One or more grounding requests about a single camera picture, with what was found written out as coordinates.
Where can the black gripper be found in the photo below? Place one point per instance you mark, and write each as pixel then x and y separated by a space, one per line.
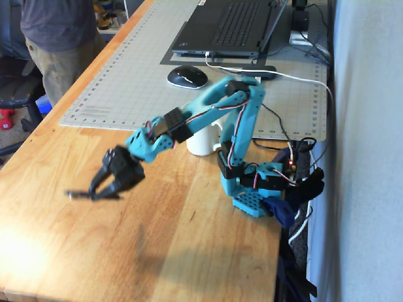
pixel 123 168

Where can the dark blue pen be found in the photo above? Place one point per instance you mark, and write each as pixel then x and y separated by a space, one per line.
pixel 78 193

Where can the black usb hub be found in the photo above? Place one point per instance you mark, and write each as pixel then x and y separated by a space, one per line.
pixel 267 70

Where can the blue plastic box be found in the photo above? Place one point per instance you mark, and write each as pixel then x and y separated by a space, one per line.
pixel 44 105

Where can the grey gridded cutting mat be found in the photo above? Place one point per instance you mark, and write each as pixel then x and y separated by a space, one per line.
pixel 132 78

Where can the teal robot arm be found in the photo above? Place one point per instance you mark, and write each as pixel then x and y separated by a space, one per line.
pixel 204 116

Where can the red dumbbell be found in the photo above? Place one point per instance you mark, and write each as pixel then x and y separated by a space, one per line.
pixel 6 121

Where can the dark blue table clamp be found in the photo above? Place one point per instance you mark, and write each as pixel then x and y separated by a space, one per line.
pixel 280 210

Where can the black office chair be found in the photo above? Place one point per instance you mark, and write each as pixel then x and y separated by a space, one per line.
pixel 15 97

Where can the person in grey shirt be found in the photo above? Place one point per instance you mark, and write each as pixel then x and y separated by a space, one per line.
pixel 56 25

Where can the black computer mouse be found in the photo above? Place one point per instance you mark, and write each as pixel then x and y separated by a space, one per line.
pixel 187 77

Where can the shelf with small clutter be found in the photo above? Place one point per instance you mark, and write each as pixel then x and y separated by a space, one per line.
pixel 110 19

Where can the dark grey laptop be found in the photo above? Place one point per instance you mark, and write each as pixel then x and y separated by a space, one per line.
pixel 233 25

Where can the white ceramic mug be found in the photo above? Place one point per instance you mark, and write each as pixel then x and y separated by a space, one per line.
pixel 201 143

